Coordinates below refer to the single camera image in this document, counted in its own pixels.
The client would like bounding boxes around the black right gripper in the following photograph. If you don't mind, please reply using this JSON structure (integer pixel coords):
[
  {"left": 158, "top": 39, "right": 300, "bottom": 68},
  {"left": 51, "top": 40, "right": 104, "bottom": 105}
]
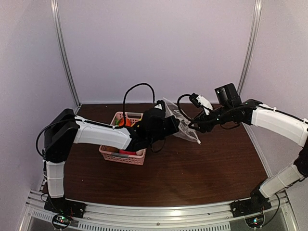
[{"left": 188, "top": 104, "right": 233, "bottom": 133}]

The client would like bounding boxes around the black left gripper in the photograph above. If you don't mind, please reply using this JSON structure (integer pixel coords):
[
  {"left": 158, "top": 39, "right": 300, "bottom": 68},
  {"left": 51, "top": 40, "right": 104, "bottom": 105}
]
[{"left": 148, "top": 115, "right": 180, "bottom": 145}]

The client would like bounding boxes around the clear zip top bag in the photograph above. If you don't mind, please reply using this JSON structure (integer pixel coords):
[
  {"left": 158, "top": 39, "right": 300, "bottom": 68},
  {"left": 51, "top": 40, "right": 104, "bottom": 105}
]
[{"left": 163, "top": 98, "right": 201, "bottom": 144}]

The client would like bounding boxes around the red apple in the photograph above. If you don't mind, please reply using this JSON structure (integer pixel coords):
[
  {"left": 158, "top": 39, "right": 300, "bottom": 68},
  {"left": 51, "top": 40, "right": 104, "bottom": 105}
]
[{"left": 119, "top": 150, "right": 136, "bottom": 155}]

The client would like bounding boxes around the white radish with green leaves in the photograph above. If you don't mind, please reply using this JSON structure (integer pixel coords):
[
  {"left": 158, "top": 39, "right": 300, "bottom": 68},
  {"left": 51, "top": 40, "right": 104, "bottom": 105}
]
[{"left": 136, "top": 149, "right": 146, "bottom": 156}]

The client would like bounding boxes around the brown potato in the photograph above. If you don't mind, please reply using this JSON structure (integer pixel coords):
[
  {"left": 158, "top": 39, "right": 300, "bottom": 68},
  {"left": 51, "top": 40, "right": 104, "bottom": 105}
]
[{"left": 103, "top": 146, "right": 119, "bottom": 153}]

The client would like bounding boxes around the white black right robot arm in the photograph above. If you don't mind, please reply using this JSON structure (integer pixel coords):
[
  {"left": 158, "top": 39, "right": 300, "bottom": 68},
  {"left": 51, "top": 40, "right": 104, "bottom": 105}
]
[{"left": 188, "top": 83, "right": 308, "bottom": 213}]

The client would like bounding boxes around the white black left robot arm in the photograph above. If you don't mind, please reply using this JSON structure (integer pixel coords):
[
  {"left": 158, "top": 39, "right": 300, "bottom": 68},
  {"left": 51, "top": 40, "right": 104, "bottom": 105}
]
[{"left": 43, "top": 106, "right": 180, "bottom": 214}]

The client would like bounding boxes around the pink perforated plastic basket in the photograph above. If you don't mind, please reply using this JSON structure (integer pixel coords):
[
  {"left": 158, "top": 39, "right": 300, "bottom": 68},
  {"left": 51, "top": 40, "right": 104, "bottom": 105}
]
[{"left": 99, "top": 112, "right": 147, "bottom": 166}]

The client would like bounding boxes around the orange pumpkin with leaf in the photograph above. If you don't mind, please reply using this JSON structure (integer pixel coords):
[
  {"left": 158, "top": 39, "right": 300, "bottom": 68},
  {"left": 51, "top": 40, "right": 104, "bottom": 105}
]
[{"left": 114, "top": 117, "right": 132, "bottom": 127}]

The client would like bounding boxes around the right round circuit board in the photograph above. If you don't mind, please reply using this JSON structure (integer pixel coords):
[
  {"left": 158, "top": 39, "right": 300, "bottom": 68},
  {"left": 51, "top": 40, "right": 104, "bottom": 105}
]
[{"left": 245, "top": 215, "right": 265, "bottom": 229}]

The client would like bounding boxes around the round circuit board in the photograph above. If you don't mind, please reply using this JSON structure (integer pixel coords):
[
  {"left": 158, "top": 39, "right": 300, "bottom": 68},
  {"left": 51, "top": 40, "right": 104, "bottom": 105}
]
[
  {"left": 245, "top": 215, "right": 265, "bottom": 229},
  {"left": 51, "top": 214, "right": 72, "bottom": 229}
]

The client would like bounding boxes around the left round circuit board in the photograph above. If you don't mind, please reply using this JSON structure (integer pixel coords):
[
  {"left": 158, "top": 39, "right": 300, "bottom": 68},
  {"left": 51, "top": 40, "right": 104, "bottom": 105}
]
[{"left": 51, "top": 214, "right": 72, "bottom": 229}]

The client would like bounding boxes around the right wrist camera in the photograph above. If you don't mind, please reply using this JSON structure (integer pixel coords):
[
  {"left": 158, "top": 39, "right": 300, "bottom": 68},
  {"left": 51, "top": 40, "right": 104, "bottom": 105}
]
[{"left": 189, "top": 93, "right": 213, "bottom": 116}]

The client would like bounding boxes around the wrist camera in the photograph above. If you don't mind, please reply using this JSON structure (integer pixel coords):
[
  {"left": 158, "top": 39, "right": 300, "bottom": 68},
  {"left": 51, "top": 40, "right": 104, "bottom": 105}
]
[
  {"left": 154, "top": 100, "right": 166, "bottom": 112},
  {"left": 189, "top": 93, "right": 213, "bottom": 116}
]

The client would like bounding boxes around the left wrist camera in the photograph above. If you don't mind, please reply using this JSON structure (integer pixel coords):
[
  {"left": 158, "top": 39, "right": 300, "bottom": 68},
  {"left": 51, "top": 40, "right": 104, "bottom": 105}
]
[{"left": 154, "top": 100, "right": 166, "bottom": 112}]

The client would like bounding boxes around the black right camera cable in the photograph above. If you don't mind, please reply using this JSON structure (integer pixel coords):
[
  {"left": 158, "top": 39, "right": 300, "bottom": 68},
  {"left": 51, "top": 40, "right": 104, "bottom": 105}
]
[{"left": 177, "top": 93, "right": 200, "bottom": 122}]

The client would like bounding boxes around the black camera cable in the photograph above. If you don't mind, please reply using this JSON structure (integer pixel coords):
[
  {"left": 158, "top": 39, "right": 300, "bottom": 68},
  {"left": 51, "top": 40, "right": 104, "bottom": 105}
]
[
  {"left": 177, "top": 93, "right": 200, "bottom": 122},
  {"left": 122, "top": 83, "right": 156, "bottom": 121}
]

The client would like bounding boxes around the black left camera cable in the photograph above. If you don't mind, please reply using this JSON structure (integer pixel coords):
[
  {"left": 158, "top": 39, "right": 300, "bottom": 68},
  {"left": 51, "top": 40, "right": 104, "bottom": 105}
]
[{"left": 122, "top": 83, "right": 156, "bottom": 121}]

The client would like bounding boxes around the left aluminium corner post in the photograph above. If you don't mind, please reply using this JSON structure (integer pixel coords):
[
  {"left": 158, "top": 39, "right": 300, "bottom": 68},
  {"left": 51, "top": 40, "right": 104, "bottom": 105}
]
[{"left": 51, "top": 0, "right": 81, "bottom": 107}]

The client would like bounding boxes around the aluminium corner post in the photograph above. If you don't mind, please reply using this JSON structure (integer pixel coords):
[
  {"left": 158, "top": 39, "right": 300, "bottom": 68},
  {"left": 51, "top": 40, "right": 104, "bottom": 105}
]
[
  {"left": 51, "top": 0, "right": 81, "bottom": 107},
  {"left": 237, "top": 0, "right": 262, "bottom": 94}
]

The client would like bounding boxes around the aluminium front rail frame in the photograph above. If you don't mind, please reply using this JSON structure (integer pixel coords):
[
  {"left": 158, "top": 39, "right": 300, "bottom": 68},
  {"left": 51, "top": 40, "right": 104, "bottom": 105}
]
[{"left": 18, "top": 190, "right": 300, "bottom": 231}]

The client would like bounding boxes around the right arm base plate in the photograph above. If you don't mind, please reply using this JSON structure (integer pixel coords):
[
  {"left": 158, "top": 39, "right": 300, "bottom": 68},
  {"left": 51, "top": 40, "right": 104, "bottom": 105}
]
[{"left": 230, "top": 197, "right": 272, "bottom": 218}]

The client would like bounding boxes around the right aluminium corner post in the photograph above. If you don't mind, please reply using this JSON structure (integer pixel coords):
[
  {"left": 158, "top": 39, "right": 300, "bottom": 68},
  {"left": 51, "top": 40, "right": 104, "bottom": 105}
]
[{"left": 237, "top": 0, "right": 262, "bottom": 94}]

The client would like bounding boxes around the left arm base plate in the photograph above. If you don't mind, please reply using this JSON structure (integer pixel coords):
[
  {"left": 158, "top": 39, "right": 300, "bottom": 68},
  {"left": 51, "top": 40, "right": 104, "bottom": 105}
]
[{"left": 44, "top": 197, "right": 86, "bottom": 218}]

